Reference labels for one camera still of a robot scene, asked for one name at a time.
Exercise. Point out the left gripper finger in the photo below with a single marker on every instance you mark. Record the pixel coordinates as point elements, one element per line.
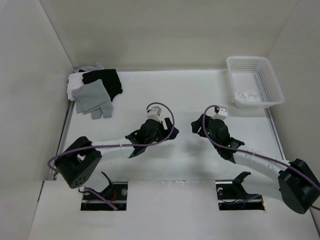
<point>167,124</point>
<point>173,132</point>

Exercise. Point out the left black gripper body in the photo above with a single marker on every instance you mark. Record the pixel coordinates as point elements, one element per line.
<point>160,134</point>

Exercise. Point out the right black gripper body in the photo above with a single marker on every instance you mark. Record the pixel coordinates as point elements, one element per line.
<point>208,129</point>

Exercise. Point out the white tank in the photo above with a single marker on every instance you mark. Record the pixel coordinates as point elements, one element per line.
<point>75,81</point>
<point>248,96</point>

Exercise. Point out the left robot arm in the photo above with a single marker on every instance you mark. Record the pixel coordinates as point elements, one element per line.
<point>78,168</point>

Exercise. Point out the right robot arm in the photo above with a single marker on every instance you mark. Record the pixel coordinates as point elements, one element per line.
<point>292,182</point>

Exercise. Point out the folded grey tank top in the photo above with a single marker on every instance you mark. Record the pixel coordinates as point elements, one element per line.
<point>93,99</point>

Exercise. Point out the folded black tank top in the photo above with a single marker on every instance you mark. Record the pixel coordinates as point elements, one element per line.
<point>109,78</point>

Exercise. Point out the folded white tank top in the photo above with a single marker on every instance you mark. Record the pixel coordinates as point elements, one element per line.
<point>75,81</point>

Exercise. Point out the white plastic basket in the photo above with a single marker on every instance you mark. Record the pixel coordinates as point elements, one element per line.
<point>254,73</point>

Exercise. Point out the light grey folded top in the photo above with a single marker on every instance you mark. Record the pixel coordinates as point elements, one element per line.
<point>89,68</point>

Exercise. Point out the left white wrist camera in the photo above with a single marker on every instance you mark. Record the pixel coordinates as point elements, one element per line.
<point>154,113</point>

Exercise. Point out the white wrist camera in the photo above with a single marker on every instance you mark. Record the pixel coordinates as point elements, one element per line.
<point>221,113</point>
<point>154,113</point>

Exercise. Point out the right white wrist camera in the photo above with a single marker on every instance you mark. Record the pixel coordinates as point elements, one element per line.
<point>221,113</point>

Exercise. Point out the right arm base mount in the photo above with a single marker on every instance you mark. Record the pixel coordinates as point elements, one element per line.
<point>232,196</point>

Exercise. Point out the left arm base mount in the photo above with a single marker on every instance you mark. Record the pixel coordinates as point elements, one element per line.
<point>117,197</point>

